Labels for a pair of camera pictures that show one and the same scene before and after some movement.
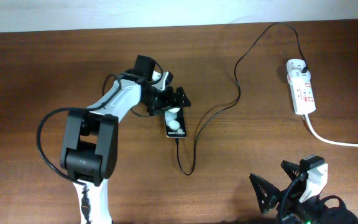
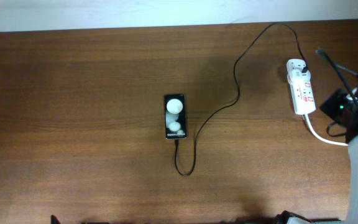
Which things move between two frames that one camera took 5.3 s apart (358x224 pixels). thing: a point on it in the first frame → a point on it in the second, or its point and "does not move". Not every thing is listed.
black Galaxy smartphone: x=175 y=126 does not move
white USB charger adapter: x=294 y=68 does not move
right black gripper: x=273 y=196 → x=327 y=105
